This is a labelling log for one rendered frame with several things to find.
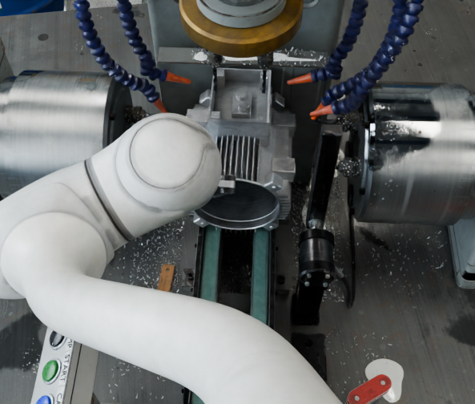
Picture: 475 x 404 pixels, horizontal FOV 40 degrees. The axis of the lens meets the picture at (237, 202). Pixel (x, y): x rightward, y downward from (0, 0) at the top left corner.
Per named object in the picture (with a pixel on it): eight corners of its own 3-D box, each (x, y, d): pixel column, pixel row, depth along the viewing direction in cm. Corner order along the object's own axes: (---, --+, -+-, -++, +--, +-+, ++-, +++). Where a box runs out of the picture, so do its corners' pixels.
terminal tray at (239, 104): (213, 95, 119) (211, 66, 113) (271, 98, 118) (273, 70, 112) (207, 147, 112) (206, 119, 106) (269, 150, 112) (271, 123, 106)
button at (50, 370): (53, 365, 93) (42, 361, 92) (66, 361, 92) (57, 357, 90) (48, 385, 91) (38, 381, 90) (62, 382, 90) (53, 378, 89)
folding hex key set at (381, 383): (382, 373, 118) (384, 370, 116) (393, 389, 116) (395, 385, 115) (343, 397, 115) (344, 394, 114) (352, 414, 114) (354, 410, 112)
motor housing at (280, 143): (195, 147, 131) (189, 80, 116) (288, 151, 131) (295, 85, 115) (184, 232, 120) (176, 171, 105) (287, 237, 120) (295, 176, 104)
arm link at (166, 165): (197, 111, 78) (100, 163, 77) (184, 78, 62) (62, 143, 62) (239, 191, 77) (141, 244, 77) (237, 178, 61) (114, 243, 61)
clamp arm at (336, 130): (305, 216, 113) (320, 119, 92) (322, 216, 113) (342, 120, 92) (305, 233, 111) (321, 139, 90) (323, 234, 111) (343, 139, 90)
